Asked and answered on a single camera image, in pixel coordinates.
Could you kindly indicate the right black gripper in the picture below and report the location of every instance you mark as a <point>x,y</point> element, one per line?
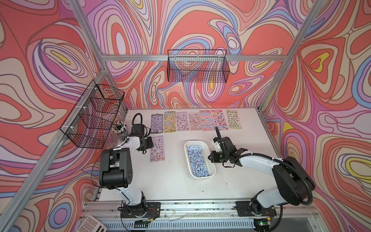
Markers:
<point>214,160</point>

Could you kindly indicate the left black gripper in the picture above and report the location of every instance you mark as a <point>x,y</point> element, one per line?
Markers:
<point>150,143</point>

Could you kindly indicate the purple holographic sticker sheet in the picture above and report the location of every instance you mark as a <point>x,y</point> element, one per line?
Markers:
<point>157,123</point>

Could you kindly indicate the white plastic storage tray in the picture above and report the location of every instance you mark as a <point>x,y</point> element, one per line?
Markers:
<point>206,152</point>

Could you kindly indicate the lilac puffy sticker sheet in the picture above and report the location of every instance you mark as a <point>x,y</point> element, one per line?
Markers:
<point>158,150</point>

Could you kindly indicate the yellow green sticker sheet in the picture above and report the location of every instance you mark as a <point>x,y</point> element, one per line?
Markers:
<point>169,121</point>

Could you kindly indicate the blue red animal sticker sheet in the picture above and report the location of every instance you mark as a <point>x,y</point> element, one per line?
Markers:
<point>207,120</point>

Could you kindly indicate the pink yellow pastel sticker sheet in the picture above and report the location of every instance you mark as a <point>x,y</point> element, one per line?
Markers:
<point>219,119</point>

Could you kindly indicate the green cream sticker sheet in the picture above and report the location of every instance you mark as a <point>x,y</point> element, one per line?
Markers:
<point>233,119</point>

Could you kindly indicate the pink bonbon sticker sheet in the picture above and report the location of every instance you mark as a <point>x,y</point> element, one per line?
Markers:
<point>195,121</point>

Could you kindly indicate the pink puffy sticker sheet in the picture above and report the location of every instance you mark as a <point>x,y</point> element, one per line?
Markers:
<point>182,123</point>

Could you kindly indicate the blue penguin sticker sheet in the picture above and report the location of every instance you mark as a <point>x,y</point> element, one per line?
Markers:
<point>197,161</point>

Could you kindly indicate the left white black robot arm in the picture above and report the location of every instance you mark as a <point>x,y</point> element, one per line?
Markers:
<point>116,171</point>

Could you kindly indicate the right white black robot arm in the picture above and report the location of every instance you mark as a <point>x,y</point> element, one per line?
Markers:
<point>292,183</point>

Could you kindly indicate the bundle of pens in cup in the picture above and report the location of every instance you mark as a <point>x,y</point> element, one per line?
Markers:
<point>119,128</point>

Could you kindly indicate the mesh pen cup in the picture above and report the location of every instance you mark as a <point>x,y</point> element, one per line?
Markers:
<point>123,136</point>

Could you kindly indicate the white keypad device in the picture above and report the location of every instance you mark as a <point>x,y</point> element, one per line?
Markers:
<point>91,224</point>

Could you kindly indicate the black wire basket on left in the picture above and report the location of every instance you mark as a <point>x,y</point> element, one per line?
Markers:
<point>92,118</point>

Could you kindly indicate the black wire basket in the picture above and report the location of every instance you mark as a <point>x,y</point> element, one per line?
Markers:
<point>197,65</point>
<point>92,118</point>

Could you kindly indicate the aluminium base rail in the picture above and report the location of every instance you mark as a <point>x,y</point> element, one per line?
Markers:
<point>218,215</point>

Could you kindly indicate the black wire basket at back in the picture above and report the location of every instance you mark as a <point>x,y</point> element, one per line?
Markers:
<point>197,65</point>

